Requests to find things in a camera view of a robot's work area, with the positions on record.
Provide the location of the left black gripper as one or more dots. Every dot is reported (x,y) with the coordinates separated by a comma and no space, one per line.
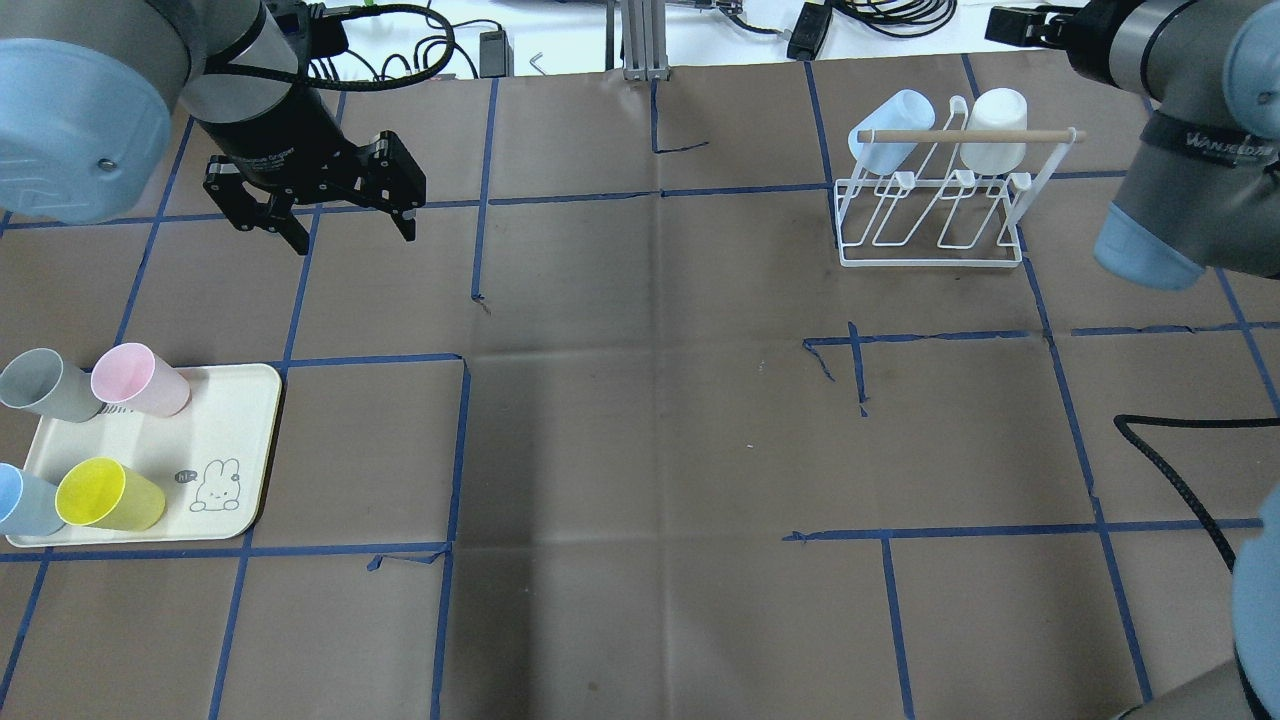
(272,133)

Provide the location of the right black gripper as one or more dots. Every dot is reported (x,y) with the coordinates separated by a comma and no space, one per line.
(1092,32)

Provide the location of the white plastic cup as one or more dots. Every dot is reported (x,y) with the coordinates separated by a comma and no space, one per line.
(997,110)

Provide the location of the light blue plastic cup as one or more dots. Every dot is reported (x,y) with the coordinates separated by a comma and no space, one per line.
(907,110)

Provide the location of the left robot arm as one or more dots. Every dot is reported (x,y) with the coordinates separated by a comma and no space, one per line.
(88,90)

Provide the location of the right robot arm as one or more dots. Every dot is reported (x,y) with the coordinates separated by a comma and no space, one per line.
(1201,193)

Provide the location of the pink plastic cup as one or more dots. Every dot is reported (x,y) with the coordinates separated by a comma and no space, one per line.
(133,376)

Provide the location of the grey plastic cup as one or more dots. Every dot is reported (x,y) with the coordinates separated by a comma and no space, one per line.
(40,381)

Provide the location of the yellow plastic cup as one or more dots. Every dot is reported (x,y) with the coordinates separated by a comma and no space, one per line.
(103,493)

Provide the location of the light blue cup rear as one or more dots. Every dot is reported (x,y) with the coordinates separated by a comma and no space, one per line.
(27,504)

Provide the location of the cream plastic tray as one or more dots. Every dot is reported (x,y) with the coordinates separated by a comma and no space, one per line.
(211,458)

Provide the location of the black power adapter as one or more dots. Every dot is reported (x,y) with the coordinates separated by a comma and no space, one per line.
(809,32)

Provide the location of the white wire cup rack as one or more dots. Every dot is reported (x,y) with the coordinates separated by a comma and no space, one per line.
(933,212)

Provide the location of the aluminium frame post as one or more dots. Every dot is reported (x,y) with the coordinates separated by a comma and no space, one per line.
(644,31)

